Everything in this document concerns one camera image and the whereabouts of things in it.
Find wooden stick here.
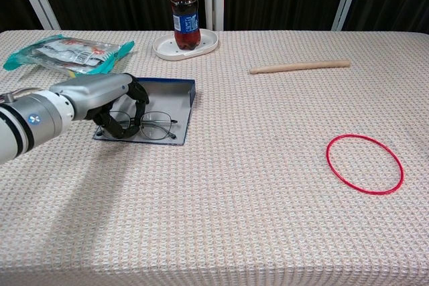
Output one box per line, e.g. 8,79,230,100
249,59,352,75

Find cola bottle with blue cap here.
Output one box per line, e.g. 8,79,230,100
170,0,202,52

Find black-rimmed eyeglasses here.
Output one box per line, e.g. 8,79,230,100
99,111,178,141

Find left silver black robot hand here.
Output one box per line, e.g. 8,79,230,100
49,72,150,139

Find white oval tray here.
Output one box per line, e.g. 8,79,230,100
152,28,219,62

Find beige woven tablecloth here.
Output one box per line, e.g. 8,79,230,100
0,29,429,286

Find blue glasses case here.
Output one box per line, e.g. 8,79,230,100
93,77,196,146

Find teal snack bag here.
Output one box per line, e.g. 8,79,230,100
2,33,135,76

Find red ring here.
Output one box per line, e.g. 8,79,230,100
326,134,405,196

